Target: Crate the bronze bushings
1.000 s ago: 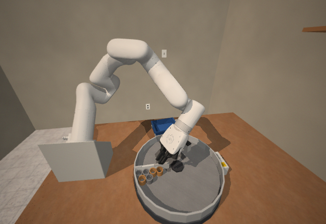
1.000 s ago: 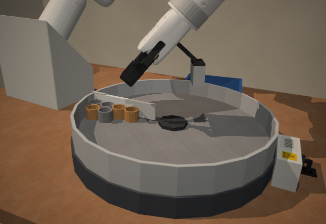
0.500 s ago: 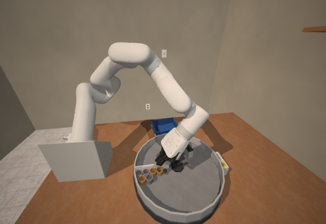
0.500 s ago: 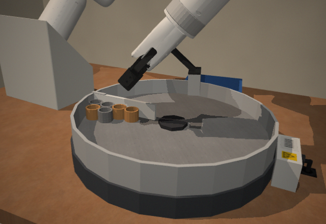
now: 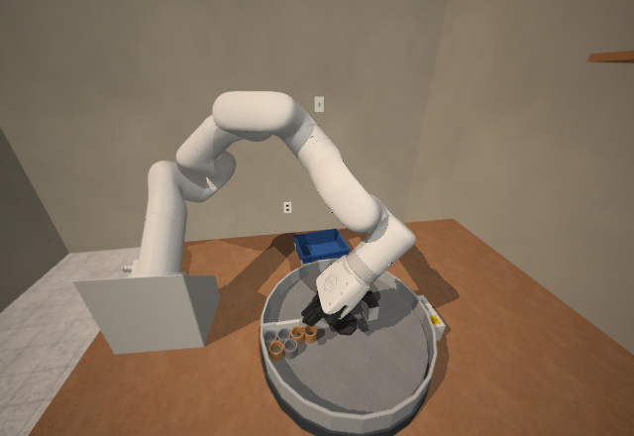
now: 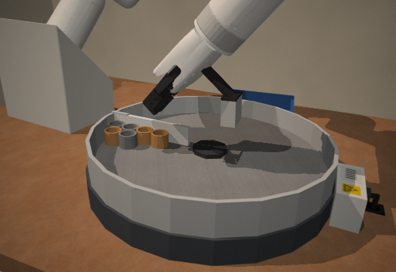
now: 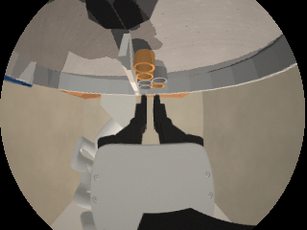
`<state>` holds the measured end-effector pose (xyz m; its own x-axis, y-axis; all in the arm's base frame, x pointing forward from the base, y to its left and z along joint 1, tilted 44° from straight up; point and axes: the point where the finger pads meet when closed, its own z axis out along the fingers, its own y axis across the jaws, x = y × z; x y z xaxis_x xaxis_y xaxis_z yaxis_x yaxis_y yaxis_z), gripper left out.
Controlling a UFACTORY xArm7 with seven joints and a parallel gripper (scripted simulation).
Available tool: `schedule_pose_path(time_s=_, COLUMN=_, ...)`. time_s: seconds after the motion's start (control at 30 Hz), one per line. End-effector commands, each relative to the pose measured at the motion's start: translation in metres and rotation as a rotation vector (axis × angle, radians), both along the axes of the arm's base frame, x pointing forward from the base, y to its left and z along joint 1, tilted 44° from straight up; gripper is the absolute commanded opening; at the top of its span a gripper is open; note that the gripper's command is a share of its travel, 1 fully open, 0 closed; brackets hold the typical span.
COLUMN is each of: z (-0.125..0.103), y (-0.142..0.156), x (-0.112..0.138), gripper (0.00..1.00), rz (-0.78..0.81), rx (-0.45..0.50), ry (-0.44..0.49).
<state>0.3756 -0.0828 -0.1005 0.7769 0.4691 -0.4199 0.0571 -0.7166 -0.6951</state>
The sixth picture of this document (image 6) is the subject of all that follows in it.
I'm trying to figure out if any bronze bushing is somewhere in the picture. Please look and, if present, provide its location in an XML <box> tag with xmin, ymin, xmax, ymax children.
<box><xmin>104</xmin><ymin>127</ymin><xmax>122</xmax><ymax>146</ymax></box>
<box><xmin>136</xmin><ymin>126</ymin><xmax>153</xmax><ymax>145</ymax></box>
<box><xmin>151</xmin><ymin>129</ymin><xmax>169</xmax><ymax>149</ymax></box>

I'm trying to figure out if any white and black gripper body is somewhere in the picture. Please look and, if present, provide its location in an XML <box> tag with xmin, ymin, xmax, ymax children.
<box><xmin>153</xmin><ymin>18</ymin><xmax>233</xmax><ymax>93</ymax></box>

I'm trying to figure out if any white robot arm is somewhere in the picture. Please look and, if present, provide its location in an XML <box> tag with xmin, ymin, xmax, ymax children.
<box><xmin>47</xmin><ymin>0</ymin><xmax>284</xmax><ymax>128</ymax></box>

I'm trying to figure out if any grey metal bushing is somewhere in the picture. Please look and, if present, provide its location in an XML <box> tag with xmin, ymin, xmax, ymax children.
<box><xmin>122</xmin><ymin>123</ymin><xmax>139</xmax><ymax>131</ymax></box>
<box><xmin>118</xmin><ymin>130</ymin><xmax>137</xmax><ymax>150</ymax></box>
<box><xmin>108</xmin><ymin>121</ymin><xmax>125</xmax><ymax>128</ymax></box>

